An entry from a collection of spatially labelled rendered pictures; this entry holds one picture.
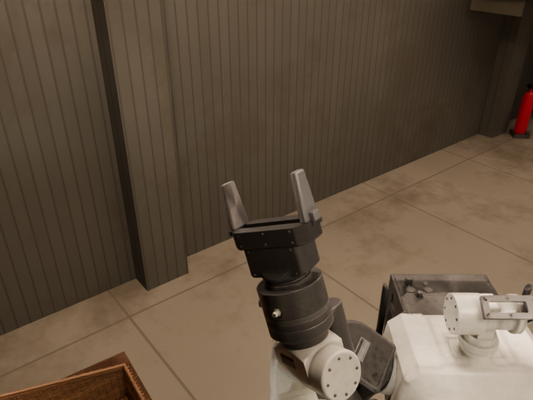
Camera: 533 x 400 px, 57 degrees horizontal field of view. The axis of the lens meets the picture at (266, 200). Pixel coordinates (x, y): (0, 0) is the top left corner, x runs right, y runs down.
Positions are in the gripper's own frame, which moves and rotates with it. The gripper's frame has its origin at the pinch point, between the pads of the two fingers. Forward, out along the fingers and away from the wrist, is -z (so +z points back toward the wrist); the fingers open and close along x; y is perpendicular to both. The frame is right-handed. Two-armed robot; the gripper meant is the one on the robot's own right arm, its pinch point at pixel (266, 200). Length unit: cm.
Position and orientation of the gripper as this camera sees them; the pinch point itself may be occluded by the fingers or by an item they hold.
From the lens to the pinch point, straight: 61.7
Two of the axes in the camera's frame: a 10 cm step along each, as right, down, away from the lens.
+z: 2.7, 9.5, 1.9
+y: -5.2, 3.1, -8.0
